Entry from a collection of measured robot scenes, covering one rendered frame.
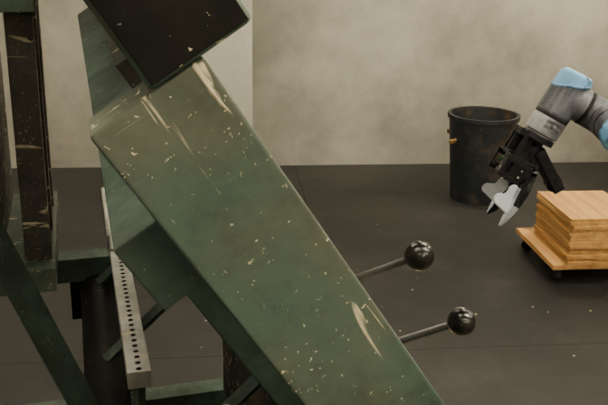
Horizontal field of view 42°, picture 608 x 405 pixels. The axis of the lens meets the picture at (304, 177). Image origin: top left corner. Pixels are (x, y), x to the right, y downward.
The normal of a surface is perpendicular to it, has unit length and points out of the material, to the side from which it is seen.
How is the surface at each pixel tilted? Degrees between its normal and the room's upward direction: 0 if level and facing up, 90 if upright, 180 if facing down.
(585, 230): 90
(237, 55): 90
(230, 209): 90
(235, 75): 90
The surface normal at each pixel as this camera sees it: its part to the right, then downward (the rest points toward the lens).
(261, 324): 0.28, 0.29
